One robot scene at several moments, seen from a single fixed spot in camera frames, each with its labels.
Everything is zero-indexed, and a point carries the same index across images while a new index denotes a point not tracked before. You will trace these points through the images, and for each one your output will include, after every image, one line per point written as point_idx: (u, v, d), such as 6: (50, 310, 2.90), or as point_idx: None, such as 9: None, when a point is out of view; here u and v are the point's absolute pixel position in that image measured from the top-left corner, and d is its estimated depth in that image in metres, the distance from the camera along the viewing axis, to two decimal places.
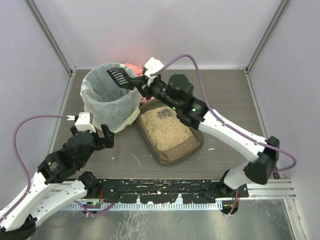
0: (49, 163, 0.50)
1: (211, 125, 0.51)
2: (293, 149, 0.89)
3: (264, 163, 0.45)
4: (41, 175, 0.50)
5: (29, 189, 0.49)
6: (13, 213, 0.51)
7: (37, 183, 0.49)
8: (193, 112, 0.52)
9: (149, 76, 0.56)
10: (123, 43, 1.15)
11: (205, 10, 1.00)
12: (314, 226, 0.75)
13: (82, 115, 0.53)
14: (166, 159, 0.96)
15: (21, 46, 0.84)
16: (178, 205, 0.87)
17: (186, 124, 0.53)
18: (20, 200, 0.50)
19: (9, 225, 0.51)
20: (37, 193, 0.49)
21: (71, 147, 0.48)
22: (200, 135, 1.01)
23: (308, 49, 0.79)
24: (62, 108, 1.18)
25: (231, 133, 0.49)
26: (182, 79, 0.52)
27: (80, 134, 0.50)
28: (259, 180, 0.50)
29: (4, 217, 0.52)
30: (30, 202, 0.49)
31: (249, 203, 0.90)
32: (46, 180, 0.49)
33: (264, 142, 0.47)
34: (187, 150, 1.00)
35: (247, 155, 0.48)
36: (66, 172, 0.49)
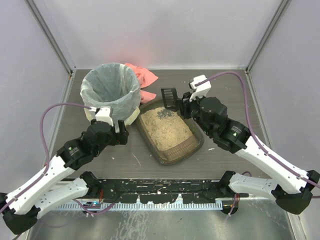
0: (69, 148, 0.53)
1: (253, 153, 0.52)
2: (293, 149, 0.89)
3: (307, 199, 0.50)
4: (60, 159, 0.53)
5: (47, 171, 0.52)
6: (26, 194, 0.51)
7: (55, 167, 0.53)
8: (233, 136, 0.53)
9: (193, 87, 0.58)
10: (123, 43, 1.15)
11: (206, 10, 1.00)
12: (315, 227, 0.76)
13: (103, 108, 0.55)
14: (166, 159, 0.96)
15: (21, 46, 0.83)
16: (178, 205, 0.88)
17: (225, 147, 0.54)
18: (35, 181, 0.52)
19: (20, 207, 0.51)
20: (55, 175, 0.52)
21: (90, 134, 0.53)
22: (200, 135, 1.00)
23: (308, 49, 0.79)
24: (62, 108, 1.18)
25: (275, 164, 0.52)
26: (213, 102, 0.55)
27: (99, 122, 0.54)
28: (292, 208, 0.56)
29: (14, 198, 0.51)
30: (47, 183, 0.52)
31: (249, 203, 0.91)
32: (66, 164, 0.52)
33: (306, 177, 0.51)
34: (187, 150, 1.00)
35: (288, 187, 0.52)
36: (84, 158, 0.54)
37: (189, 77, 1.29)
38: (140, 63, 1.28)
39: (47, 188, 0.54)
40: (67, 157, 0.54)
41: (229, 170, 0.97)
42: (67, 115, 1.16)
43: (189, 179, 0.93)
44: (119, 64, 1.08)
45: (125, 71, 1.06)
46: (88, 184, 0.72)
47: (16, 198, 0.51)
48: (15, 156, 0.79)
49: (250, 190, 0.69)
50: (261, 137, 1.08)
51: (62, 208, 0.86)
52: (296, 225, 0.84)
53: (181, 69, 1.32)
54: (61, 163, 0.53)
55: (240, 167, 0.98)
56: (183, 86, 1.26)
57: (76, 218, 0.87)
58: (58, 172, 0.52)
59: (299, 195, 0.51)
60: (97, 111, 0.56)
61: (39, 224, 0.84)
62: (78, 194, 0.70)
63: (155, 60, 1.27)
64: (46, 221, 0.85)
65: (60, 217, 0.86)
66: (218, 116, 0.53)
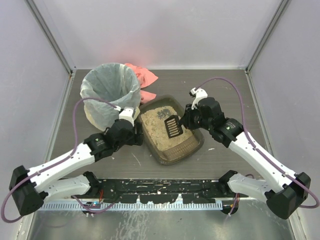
0: (96, 139, 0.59)
1: (241, 146, 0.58)
2: (293, 149, 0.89)
3: (288, 197, 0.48)
4: (87, 146, 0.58)
5: (73, 154, 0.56)
6: (49, 171, 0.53)
7: (82, 152, 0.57)
8: (227, 129, 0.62)
9: (194, 91, 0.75)
10: (123, 43, 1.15)
11: (206, 10, 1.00)
12: (315, 227, 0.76)
13: (126, 109, 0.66)
14: (166, 159, 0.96)
15: (21, 46, 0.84)
16: (178, 205, 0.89)
17: (219, 140, 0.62)
18: (61, 160, 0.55)
19: (40, 183, 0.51)
20: (81, 158, 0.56)
21: (114, 130, 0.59)
22: (200, 135, 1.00)
23: (308, 49, 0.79)
24: (62, 108, 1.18)
25: (262, 159, 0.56)
26: (211, 101, 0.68)
27: (122, 121, 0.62)
28: (280, 212, 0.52)
29: (37, 173, 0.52)
30: (72, 164, 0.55)
31: (249, 203, 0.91)
32: (92, 152, 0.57)
33: (292, 177, 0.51)
34: (187, 150, 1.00)
35: (273, 184, 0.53)
36: (106, 151, 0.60)
37: (189, 77, 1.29)
38: (141, 63, 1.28)
39: (66, 172, 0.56)
40: (93, 146, 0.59)
41: (229, 170, 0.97)
42: (68, 115, 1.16)
43: (189, 179, 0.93)
44: (119, 64, 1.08)
45: (125, 71, 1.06)
46: (90, 183, 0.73)
47: (39, 173, 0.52)
48: (15, 156, 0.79)
49: (247, 191, 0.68)
50: (261, 137, 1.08)
51: (63, 208, 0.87)
52: (296, 225, 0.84)
53: (181, 70, 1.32)
54: (87, 151, 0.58)
55: (240, 167, 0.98)
56: (183, 86, 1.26)
57: (75, 218, 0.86)
58: (84, 157, 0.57)
59: (281, 192, 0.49)
60: (120, 111, 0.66)
61: (39, 224, 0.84)
62: (82, 190, 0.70)
63: (155, 60, 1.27)
64: (46, 221, 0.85)
65: (60, 217, 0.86)
66: (210, 111, 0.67)
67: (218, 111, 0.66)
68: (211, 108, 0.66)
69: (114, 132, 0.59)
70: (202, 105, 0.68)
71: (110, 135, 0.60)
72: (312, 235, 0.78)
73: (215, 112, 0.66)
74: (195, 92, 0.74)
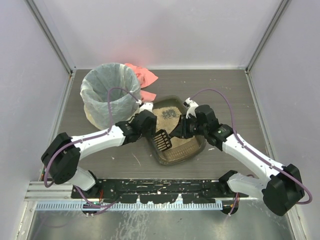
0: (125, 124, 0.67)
1: (231, 145, 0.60)
2: (293, 148, 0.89)
3: (276, 187, 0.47)
4: (118, 128, 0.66)
5: (109, 131, 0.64)
6: (90, 141, 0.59)
7: (115, 132, 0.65)
8: (218, 133, 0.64)
9: (189, 102, 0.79)
10: (123, 43, 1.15)
11: (206, 10, 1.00)
12: (315, 227, 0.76)
13: (147, 103, 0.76)
14: (165, 159, 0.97)
15: (21, 46, 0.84)
16: (178, 205, 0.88)
17: (212, 143, 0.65)
18: (100, 134, 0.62)
19: (82, 149, 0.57)
20: (116, 136, 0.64)
21: (142, 116, 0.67)
22: (202, 138, 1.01)
23: (308, 48, 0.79)
24: (62, 108, 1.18)
25: (250, 155, 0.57)
26: (205, 107, 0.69)
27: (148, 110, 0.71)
28: (278, 206, 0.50)
29: (80, 140, 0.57)
30: (108, 139, 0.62)
31: (249, 203, 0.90)
32: (124, 132, 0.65)
33: (279, 168, 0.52)
34: (187, 153, 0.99)
35: (262, 177, 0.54)
36: (133, 136, 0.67)
37: (189, 77, 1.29)
38: (141, 63, 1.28)
39: (100, 146, 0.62)
40: (123, 129, 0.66)
41: (229, 170, 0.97)
42: (68, 115, 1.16)
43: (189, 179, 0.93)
44: (119, 64, 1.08)
45: (125, 71, 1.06)
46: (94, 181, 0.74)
47: (82, 140, 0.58)
48: (15, 156, 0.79)
49: (247, 190, 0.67)
50: (261, 137, 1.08)
51: (62, 208, 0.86)
52: (296, 225, 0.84)
53: (181, 70, 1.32)
54: (120, 132, 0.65)
55: (240, 167, 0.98)
56: (183, 86, 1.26)
57: (75, 219, 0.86)
58: (117, 136, 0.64)
59: (268, 183, 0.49)
60: (142, 105, 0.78)
61: (39, 224, 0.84)
62: (87, 184, 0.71)
63: (155, 60, 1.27)
64: (46, 221, 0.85)
65: (60, 218, 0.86)
66: (204, 116, 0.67)
67: (212, 116, 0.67)
68: (205, 114, 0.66)
69: (141, 119, 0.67)
70: (198, 111, 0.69)
71: (136, 122, 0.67)
72: (312, 235, 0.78)
73: (209, 117, 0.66)
74: (189, 102, 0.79)
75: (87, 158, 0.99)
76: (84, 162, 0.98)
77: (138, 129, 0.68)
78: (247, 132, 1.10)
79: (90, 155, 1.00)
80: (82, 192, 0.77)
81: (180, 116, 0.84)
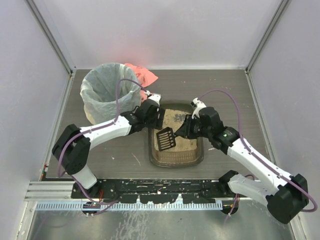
0: (131, 114, 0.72)
1: (237, 151, 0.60)
2: (293, 149, 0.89)
3: (284, 198, 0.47)
4: (124, 118, 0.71)
5: (115, 121, 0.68)
6: (98, 131, 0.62)
7: (121, 121, 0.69)
8: (224, 136, 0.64)
9: (196, 102, 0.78)
10: (123, 42, 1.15)
11: (206, 10, 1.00)
12: (315, 227, 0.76)
13: (155, 95, 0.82)
14: (156, 158, 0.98)
15: (22, 46, 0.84)
16: (178, 205, 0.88)
17: (217, 146, 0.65)
18: (107, 124, 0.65)
19: (92, 138, 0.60)
20: (122, 125, 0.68)
21: (146, 105, 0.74)
22: (200, 153, 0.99)
23: (308, 48, 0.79)
24: (62, 108, 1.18)
25: (257, 162, 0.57)
26: (210, 109, 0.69)
27: (151, 99, 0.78)
28: (282, 216, 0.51)
29: (89, 130, 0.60)
30: (115, 128, 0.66)
31: (249, 203, 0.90)
32: (130, 121, 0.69)
33: (287, 178, 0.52)
34: (181, 161, 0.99)
35: (269, 186, 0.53)
36: (139, 125, 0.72)
37: (189, 77, 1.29)
38: (141, 63, 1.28)
39: (108, 136, 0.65)
40: (129, 118, 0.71)
41: (229, 170, 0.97)
42: (68, 115, 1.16)
43: (189, 179, 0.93)
44: (119, 64, 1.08)
45: (125, 71, 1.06)
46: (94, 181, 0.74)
47: (91, 130, 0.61)
48: (15, 156, 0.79)
49: (247, 192, 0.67)
50: (261, 137, 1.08)
51: (62, 208, 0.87)
52: (296, 225, 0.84)
53: (181, 69, 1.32)
54: (126, 121, 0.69)
55: (240, 167, 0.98)
56: (183, 86, 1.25)
57: (75, 218, 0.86)
58: (124, 125, 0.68)
59: (276, 193, 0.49)
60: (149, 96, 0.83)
61: (39, 224, 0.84)
62: (88, 183, 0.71)
63: (155, 60, 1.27)
64: (46, 221, 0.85)
65: (60, 217, 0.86)
66: (209, 118, 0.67)
67: (216, 118, 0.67)
68: (210, 116, 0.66)
69: (145, 108, 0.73)
70: (202, 113, 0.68)
71: (141, 111, 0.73)
72: (312, 235, 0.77)
73: (214, 120, 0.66)
74: (197, 102, 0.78)
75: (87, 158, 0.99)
76: None
77: (142, 117, 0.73)
78: (247, 131, 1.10)
79: (90, 155, 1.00)
80: (83, 188, 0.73)
81: (186, 115, 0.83)
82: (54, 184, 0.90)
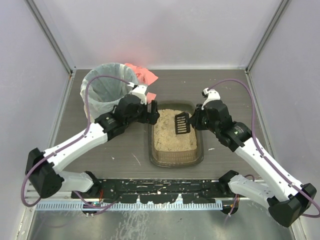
0: (106, 118, 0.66)
1: (249, 152, 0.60)
2: (293, 149, 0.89)
3: (293, 208, 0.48)
4: (98, 125, 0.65)
5: (86, 134, 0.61)
6: (65, 151, 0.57)
7: (93, 131, 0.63)
8: (235, 133, 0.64)
9: (207, 92, 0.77)
10: (123, 43, 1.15)
11: (206, 10, 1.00)
12: (315, 227, 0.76)
13: (140, 86, 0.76)
14: (156, 158, 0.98)
15: (21, 46, 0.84)
16: (178, 205, 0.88)
17: (226, 143, 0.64)
18: (75, 141, 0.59)
19: (59, 161, 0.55)
20: (94, 137, 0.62)
21: (122, 106, 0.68)
22: (200, 153, 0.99)
23: (308, 48, 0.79)
24: (62, 108, 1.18)
25: (268, 167, 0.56)
26: (219, 104, 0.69)
27: (129, 97, 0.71)
28: (282, 220, 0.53)
29: (54, 153, 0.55)
30: (86, 142, 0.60)
31: (249, 203, 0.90)
32: (105, 129, 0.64)
33: (299, 187, 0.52)
34: (181, 161, 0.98)
35: (278, 193, 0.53)
36: (118, 128, 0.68)
37: (188, 77, 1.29)
38: (141, 63, 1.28)
39: (81, 151, 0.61)
40: (104, 125, 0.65)
41: (229, 170, 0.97)
42: (68, 115, 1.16)
43: (189, 179, 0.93)
44: (119, 64, 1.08)
45: (125, 71, 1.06)
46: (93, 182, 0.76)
47: (55, 152, 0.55)
48: (15, 157, 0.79)
49: (249, 194, 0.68)
50: (261, 137, 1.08)
51: (63, 208, 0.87)
52: (296, 225, 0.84)
53: (181, 69, 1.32)
54: (99, 129, 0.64)
55: (240, 167, 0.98)
56: (183, 86, 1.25)
57: (75, 218, 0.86)
58: (96, 136, 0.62)
59: (285, 202, 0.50)
60: (134, 88, 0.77)
61: (39, 224, 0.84)
62: (84, 185, 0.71)
63: (155, 60, 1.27)
64: (46, 221, 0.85)
65: (60, 217, 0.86)
66: (217, 114, 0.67)
67: (225, 114, 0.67)
68: (218, 111, 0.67)
69: (122, 108, 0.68)
70: (210, 107, 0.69)
71: (119, 112, 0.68)
72: (312, 235, 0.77)
73: (223, 115, 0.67)
74: (207, 93, 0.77)
75: (87, 158, 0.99)
76: (84, 162, 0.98)
77: (122, 118, 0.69)
78: None
79: (90, 155, 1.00)
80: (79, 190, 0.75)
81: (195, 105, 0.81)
82: None
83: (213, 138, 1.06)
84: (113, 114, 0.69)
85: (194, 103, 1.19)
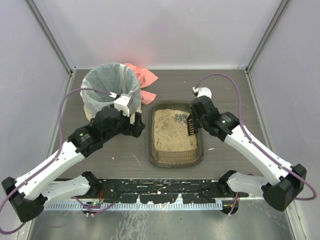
0: (80, 134, 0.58)
1: (237, 139, 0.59)
2: (293, 149, 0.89)
3: (284, 189, 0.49)
4: (72, 144, 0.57)
5: (57, 156, 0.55)
6: (36, 178, 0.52)
7: (66, 152, 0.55)
8: (222, 123, 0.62)
9: (196, 90, 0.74)
10: (123, 43, 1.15)
11: (206, 10, 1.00)
12: (315, 227, 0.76)
13: (123, 97, 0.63)
14: (156, 158, 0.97)
15: (21, 45, 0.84)
16: (178, 205, 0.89)
17: (215, 133, 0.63)
18: (46, 166, 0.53)
19: (30, 191, 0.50)
20: (67, 158, 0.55)
21: (98, 120, 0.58)
22: (200, 153, 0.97)
23: (308, 48, 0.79)
24: (62, 108, 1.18)
25: (257, 152, 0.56)
26: (204, 97, 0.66)
27: (108, 108, 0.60)
28: (277, 205, 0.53)
29: (24, 182, 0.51)
30: (59, 165, 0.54)
31: (249, 203, 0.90)
32: (78, 149, 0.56)
33: (288, 169, 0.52)
34: (181, 160, 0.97)
35: (269, 176, 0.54)
36: (94, 145, 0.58)
37: (188, 77, 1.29)
38: (141, 63, 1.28)
39: (56, 174, 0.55)
40: (78, 142, 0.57)
41: (229, 170, 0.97)
42: (68, 115, 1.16)
43: (189, 179, 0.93)
44: (119, 64, 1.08)
45: (125, 71, 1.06)
46: (90, 183, 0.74)
47: (26, 181, 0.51)
48: (15, 157, 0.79)
49: (248, 189, 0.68)
50: (261, 137, 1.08)
51: (63, 208, 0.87)
52: (296, 225, 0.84)
53: (181, 70, 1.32)
54: (72, 149, 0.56)
55: (240, 167, 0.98)
56: (183, 86, 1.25)
57: (76, 218, 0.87)
58: (68, 158, 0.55)
59: (277, 184, 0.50)
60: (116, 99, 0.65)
61: (39, 224, 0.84)
62: (79, 191, 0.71)
63: (155, 60, 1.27)
64: (46, 221, 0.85)
65: (60, 217, 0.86)
66: (202, 106, 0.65)
67: (209, 106, 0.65)
68: (203, 104, 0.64)
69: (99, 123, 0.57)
70: (195, 101, 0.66)
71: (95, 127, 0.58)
72: (312, 235, 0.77)
73: (208, 107, 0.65)
74: (197, 90, 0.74)
75: (87, 159, 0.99)
76: (83, 162, 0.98)
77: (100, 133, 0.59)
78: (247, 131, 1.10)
79: (90, 156, 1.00)
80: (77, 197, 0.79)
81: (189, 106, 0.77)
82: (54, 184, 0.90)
83: (212, 138, 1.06)
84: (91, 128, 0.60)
85: None
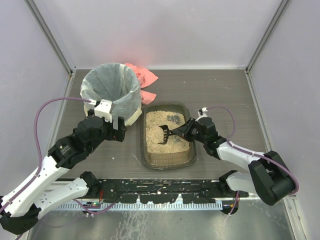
0: (60, 147, 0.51)
1: (223, 147, 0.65)
2: (293, 149, 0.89)
3: (255, 168, 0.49)
4: (52, 159, 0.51)
5: (38, 173, 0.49)
6: (19, 197, 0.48)
7: (47, 167, 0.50)
8: (214, 143, 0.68)
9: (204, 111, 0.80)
10: (123, 43, 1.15)
11: (206, 10, 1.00)
12: (315, 227, 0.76)
13: (104, 102, 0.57)
14: (149, 160, 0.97)
15: (22, 46, 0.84)
16: (178, 205, 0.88)
17: (210, 153, 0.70)
18: (27, 184, 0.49)
19: (15, 210, 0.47)
20: (48, 175, 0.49)
21: (80, 131, 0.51)
22: (193, 153, 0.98)
23: (308, 49, 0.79)
24: (62, 108, 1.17)
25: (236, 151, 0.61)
26: (206, 119, 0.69)
27: (90, 118, 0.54)
28: (266, 196, 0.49)
29: (9, 202, 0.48)
30: (41, 183, 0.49)
31: (249, 203, 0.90)
32: (57, 164, 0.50)
33: (260, 154, 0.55)
34: (174, 162, 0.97)
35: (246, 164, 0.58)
36: (77, 156, 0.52)
37: (188, 77, 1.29)
38: (140, 63, 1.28)
39: (41, 190, 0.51)
40: (58, 156, 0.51)
41: (229, 170, 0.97)
42: (67, 114, 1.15)
43: (189, 179, 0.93)
44: (119, 64, 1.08)
45: (125, 71, 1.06)
46: (89, 184, 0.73)
47: (10, 201, 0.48)
48: (15, 157, 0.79)
49: (243, 185, 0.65)
50: (262, 137, 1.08)
51: (62, 208, 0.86)
52: (296, 225, 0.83)
53: (181, 69, 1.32)
54: (53, 164, 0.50)
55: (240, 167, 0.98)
56: (183, 86, 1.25)
57: (75, 218, 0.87)
58: (50, 175, 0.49)
59: (250, 167, 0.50)
60: (96, 104, 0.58)
61: (39, 224, 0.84)
62: (77, 194, 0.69)
63: (155, 60, 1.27)
64: (46, 221, 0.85)
65: (60, 217, 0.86)
66: (204, 127, 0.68)
67: (213, 129, 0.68)
68: (205, 126, 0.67)
69: (81, 134, 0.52)
70: (200, 122, 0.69)
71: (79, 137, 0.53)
72: (313, 235, 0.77)
73: (210, 130, 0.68)
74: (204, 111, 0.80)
75: (87, 158, 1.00)
76: (84, 162, 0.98)
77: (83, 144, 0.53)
78: (248, 131, 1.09)
79: (90, 156, 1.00)
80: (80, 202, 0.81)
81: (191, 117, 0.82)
82: (54, 184, 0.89)
83: None
84: (73, 139, 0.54)
85: (193, 103, 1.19)
